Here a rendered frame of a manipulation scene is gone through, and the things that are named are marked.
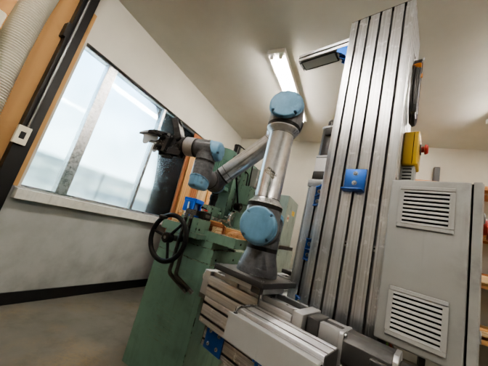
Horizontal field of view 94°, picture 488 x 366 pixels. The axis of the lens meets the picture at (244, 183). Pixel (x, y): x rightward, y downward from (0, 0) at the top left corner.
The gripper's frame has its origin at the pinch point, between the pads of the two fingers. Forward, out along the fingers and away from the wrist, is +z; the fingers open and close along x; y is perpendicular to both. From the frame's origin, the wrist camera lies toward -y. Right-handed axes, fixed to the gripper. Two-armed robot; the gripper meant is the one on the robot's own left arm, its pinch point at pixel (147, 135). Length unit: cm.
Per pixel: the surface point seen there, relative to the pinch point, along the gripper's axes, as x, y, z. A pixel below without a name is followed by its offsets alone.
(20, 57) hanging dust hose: 2, -43, 121
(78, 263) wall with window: 118, 78, 121
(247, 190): 92, -15, -23
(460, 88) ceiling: 124, -164, -183
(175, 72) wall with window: 114, -155, 115
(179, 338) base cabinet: 73, 86, -14
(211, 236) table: 65, 28, -17
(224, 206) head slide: 88, 2, -10
